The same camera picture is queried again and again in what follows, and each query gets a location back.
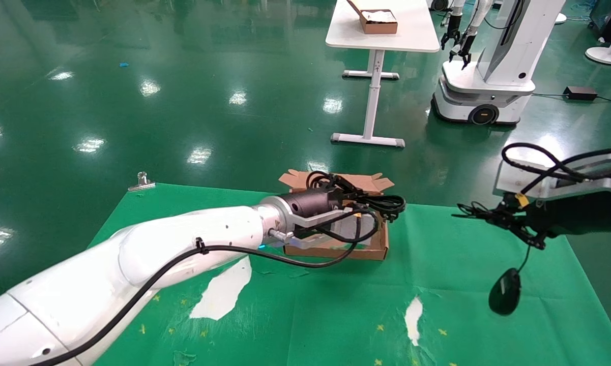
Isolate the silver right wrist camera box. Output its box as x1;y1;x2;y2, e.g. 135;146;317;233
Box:
493;152;611;201

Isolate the black power cable with plug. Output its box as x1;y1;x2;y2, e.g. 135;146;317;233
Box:
305;171;406;224

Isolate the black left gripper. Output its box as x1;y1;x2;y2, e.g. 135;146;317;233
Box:
284;188;346;217

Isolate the open brown cardboard box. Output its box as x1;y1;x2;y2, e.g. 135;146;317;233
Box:
279;170;395;261

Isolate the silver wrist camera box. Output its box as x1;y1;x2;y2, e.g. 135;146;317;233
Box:
290;206;380;245
493;152;611;201

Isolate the black power adapter brick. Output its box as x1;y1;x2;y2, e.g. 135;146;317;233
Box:
563;86;597;101

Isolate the silver bulldog clip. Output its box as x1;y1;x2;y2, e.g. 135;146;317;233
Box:
128;171;156;192

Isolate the white round stand base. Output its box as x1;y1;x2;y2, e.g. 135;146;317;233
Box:
585;20;611;66

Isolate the white wheeled background robot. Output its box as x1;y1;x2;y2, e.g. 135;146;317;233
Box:
431;0;568;126

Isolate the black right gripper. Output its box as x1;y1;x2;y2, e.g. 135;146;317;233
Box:
488;192;611;250

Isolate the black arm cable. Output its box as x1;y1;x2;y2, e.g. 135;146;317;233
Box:
31;208;382;366
502;142;611;196

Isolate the small brown box with contents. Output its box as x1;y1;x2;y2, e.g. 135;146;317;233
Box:
347;0;398;35

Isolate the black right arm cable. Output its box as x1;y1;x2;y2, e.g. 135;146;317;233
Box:
502;142;611;196

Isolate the black wired computer mouse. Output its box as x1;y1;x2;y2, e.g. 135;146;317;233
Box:
452;202;535;316

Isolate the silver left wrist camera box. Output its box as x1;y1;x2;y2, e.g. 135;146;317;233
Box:
290;206;380;245

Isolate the torn green cloth flap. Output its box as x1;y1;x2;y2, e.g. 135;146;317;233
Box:
249;257;309;279

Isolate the black floor power cord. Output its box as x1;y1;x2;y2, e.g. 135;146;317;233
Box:
532;93;611;104

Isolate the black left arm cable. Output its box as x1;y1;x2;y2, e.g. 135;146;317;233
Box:
31;208;382;366

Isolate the background robot arm with gripper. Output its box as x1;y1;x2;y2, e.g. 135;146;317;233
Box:
440;0;466;51
450;0;494;69

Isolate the white background table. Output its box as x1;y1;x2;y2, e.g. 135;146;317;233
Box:
326;0;441;148

